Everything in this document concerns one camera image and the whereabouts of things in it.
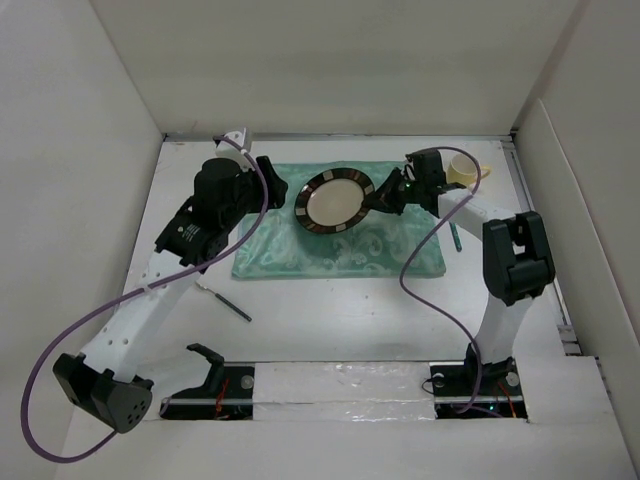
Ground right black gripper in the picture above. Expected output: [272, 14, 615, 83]
[361, 165, 425, 214]

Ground green patterned placemat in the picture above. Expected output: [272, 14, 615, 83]
[231, 161, 437, 280]

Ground dark rimmed dinner plate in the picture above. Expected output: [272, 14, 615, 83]
[294, 167, 374, 235]

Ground knife with green handle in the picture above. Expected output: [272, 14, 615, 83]
[449, 223, 463, 253]

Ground yellow mug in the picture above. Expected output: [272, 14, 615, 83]
[446, 154, 491, 188]

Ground fork with dark handle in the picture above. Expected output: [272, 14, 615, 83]
[195, 282, 253, 322]

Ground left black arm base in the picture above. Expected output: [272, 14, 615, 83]
[159, 343, 255, 421]

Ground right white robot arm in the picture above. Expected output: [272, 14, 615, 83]
[362, 146, 556, 394]

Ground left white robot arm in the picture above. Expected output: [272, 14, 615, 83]
[53, 156, 288, 433]

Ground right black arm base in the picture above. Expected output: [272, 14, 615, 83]
[421, 345, 528, 420]

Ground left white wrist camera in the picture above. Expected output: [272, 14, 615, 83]
[212, 127, 252, 155]

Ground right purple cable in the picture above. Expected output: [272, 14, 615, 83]
[399, 145, 484, 415]

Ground purple cable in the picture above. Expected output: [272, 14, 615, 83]
[399, 145, 484, 415]
[19, 135, 272, 464]

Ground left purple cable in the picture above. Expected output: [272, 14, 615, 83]
[19, 135, 272, 464]

